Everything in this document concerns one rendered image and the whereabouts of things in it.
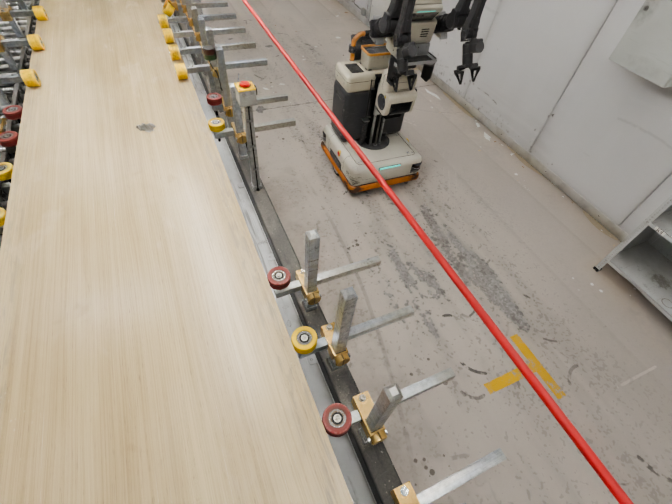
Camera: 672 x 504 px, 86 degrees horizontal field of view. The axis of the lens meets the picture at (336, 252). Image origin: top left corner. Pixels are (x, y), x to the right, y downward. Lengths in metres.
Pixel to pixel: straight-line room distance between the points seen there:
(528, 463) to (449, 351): 0.63
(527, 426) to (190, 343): 1.75
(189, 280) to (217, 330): 0.22
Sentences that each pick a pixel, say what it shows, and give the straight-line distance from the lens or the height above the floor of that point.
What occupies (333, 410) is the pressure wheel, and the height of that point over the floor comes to 0.90.
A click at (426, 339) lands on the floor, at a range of 2.26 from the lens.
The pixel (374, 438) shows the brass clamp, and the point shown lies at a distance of 1.13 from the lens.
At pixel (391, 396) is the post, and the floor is 1.12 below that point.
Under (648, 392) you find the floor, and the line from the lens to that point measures 2.81.
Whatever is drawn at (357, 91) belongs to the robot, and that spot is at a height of 0.70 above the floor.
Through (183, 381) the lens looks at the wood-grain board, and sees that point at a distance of 1.14.
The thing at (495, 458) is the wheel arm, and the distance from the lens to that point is 1.25.
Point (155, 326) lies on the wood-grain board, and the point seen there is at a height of 0.90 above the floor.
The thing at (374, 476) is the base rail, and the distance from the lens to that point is 1.26.
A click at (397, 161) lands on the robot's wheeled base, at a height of 0.27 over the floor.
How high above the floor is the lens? 1.93
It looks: 51 degrees down
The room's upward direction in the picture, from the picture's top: 7 degrees clockwise
